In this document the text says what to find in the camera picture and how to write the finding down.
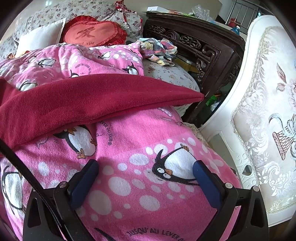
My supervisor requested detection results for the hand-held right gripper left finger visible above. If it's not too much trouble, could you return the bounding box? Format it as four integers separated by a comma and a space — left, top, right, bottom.
23, 159, 100, 241

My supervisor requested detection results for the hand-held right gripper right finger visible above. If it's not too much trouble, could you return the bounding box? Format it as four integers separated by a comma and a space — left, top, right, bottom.
193, 160, 270, 241

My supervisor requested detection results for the dark red fleece garment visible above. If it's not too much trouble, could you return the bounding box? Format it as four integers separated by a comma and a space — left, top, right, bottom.
0, 75, 205, 151

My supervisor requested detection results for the pink penguin blanket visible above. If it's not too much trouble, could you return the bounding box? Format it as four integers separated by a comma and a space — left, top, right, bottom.
0, 43, 243, 241

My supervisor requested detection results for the green packet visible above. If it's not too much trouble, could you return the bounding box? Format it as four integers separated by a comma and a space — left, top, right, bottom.
205, 93, 223, 107

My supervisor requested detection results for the white upholstered chair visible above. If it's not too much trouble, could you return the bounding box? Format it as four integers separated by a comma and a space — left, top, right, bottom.
199, 15, 296, 226

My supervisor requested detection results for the floral bed sheet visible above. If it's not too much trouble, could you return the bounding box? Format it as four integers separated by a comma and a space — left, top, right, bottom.
142, 59, 200, 116

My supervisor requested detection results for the dark carved wooden cabinet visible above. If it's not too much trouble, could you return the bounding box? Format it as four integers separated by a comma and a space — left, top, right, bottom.
142, 11, 246, 128

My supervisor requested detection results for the crumpled colourful cloth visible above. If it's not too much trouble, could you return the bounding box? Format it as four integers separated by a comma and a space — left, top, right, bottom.
135, 37, 178, 67

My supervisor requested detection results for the red heart cushion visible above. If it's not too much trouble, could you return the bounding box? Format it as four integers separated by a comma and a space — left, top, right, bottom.
60, 16, 128, 47

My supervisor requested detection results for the white pillow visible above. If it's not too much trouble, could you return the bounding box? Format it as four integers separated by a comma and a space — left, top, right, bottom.
16, 18, 67, 57

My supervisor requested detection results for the floral pillow with red trim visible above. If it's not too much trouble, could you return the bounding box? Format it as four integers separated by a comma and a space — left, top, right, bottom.
109, 1, 144, 44

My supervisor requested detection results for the clear plastic bag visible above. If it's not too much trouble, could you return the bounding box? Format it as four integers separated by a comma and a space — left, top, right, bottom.
192, 5, 218, 22

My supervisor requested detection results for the metal rack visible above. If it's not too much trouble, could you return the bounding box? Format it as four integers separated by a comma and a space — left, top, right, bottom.
222, 0, 262, 26

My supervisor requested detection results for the stack of papers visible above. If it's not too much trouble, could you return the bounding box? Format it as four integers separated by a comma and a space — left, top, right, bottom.
147, 6, 195, 17

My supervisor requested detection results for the black cable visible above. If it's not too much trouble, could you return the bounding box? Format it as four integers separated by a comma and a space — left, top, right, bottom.
0, 138, 68, 241

